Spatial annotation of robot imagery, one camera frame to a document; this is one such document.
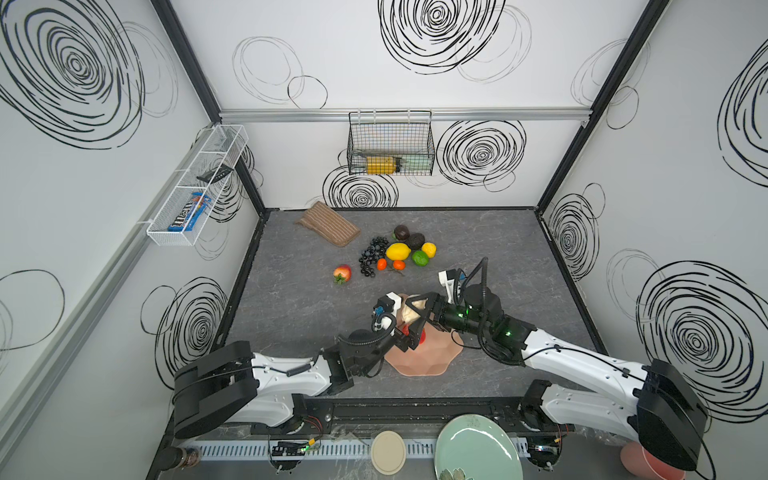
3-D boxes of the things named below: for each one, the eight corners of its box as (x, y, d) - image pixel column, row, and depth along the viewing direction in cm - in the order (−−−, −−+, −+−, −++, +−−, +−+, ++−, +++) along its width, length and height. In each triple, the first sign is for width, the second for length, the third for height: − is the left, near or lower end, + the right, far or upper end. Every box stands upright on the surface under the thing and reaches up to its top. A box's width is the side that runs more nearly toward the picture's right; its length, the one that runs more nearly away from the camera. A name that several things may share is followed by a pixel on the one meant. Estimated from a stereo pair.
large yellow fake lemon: (395, 264, 103) (395, 259, 101) (384, 253, 106) (384, 248, 104) (411, 254, 106) (411, 249, 104) (399, 243, 109) (400, 238, 107)
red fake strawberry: (331, 282, 100) (330, 276, 97) (341, 268, 104) (340, 261, 101) (344, 287, 99) (342, 281, 96) (353, 273, 103) (352, 266, 100)
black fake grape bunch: (356, 272, 104) (355, 264, 100) (375, 240, 113) (375, 231, 109) (373, 278, 102) (372, 270, 98) (391, 246, 111) (391, 237, 107)
